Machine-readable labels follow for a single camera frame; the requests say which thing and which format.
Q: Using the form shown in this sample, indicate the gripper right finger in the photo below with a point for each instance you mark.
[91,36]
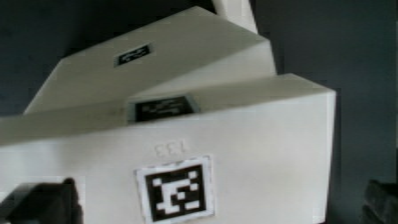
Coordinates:
[380,203]

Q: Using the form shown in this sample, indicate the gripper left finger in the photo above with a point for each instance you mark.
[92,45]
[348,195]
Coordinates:
[41,203]

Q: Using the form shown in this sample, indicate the white cabinet top block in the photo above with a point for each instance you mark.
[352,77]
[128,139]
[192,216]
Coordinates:
[204,156]

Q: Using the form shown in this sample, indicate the white cabinet body box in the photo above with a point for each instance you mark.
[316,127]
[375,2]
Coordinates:
[187,52]

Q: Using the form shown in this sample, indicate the white U-shaped fence frame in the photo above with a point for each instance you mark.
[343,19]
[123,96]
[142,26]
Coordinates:
[234,11]

